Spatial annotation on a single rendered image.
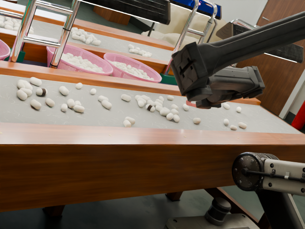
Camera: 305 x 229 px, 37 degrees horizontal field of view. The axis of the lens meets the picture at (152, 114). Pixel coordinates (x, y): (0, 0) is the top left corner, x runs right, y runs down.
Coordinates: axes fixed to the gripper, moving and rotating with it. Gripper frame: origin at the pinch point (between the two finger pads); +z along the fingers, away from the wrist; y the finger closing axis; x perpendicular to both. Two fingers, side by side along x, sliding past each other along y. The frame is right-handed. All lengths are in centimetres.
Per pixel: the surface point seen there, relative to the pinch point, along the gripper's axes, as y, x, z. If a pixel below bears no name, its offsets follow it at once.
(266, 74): -420, -108, 200
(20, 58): 28, -26, 55
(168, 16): 6.6, -28.0, -1.2
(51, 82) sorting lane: 33.2, -10.0, 28.2
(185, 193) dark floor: -105, 31, 95
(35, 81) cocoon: 41.4, -8.9, 24.4
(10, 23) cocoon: 26, -44, 64
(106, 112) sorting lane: 22.9, 1.9, 14.5
